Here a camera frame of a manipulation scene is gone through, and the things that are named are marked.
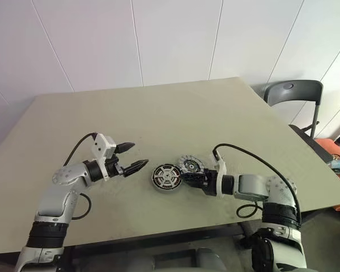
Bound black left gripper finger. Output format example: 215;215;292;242
121;159;150;179
116;141;136;155

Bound dark grey folding chair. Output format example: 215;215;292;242
263;79;340;165

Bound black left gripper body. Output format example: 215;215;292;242
103;156;126;179

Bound silver spoked rotor cover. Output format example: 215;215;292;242
152;164;184;190

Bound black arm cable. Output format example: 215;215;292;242
211;143;303;225
62;132;99;221

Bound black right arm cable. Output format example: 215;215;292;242
211;143;303;225

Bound grey rounded shape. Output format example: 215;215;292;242
194;247;227;272

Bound orange box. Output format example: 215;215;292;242
314;138;340;194

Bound grey round gear plate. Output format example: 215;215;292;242
176;154;203;175

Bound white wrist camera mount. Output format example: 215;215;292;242
90;133;116;182
209;154;228;198

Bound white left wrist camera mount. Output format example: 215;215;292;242
90;133;116;182

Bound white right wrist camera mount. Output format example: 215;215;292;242
209;154;228;198

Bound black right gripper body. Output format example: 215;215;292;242
202;168;219;197

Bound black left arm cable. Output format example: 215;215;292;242
62;132;99;221

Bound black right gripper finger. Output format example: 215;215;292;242
186;180;210;193
181;171;207;182

